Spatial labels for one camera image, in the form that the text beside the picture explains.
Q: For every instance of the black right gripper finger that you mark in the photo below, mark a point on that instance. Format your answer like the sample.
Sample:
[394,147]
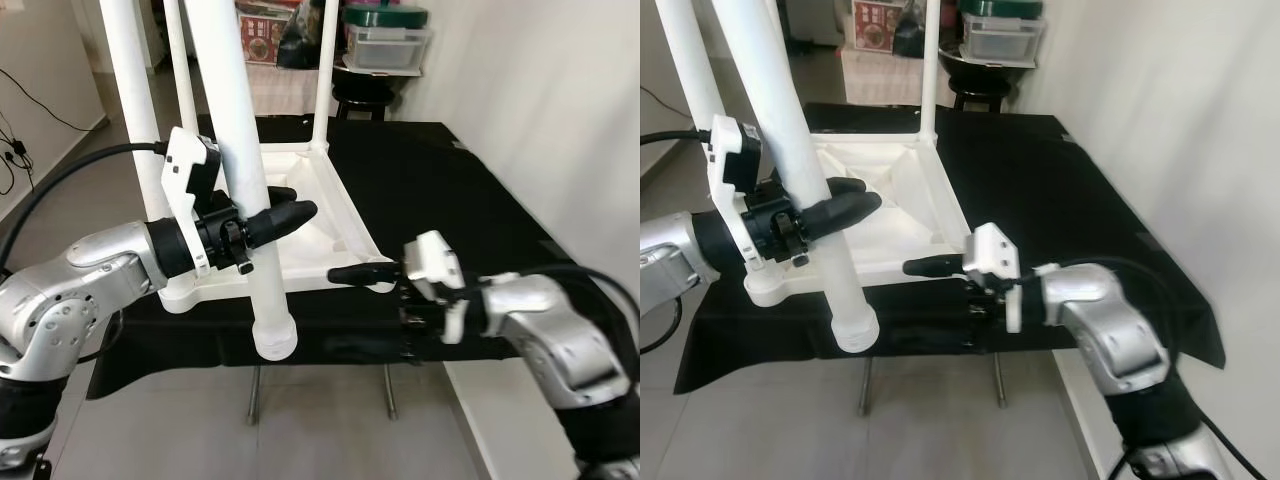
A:
[930,266]
[365,273]

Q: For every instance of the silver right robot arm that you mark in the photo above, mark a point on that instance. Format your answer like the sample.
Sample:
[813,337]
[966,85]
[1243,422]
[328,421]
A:
[540,330]
[1100,320]

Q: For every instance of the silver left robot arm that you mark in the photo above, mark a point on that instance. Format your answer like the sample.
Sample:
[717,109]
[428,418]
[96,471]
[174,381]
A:
[665,265]
[70,290]

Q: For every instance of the white checked cloth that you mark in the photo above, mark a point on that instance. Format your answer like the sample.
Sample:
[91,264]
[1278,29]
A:
[290,90]
[880,80]

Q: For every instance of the black tablecloth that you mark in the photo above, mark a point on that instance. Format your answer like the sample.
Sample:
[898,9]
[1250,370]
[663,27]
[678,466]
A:
[450,200]
[1050,200]

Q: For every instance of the black bowl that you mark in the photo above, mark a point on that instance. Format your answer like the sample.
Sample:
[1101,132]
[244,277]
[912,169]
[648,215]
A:
[975,72]
[360,82]

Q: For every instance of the red printed box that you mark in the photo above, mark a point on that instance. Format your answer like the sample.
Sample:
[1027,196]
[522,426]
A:
[260,35]
[875,25]

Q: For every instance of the clear plastic storage box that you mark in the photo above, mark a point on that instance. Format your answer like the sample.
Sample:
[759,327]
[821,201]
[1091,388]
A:
[1003,42]
[390,50]

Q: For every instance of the green round lid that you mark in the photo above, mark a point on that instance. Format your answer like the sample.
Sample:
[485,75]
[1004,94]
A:
[1000,8]
[385,15]

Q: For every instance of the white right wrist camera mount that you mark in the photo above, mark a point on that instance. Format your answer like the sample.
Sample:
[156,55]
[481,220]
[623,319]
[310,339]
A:
[430,260]
[990,250]

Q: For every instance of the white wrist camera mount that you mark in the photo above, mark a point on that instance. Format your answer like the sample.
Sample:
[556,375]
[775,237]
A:
[990,250]
[725,160]
[430,260]
[180,170]

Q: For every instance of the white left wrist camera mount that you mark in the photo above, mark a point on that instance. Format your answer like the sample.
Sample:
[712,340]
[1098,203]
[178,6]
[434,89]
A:
[725,160]
[180,170]

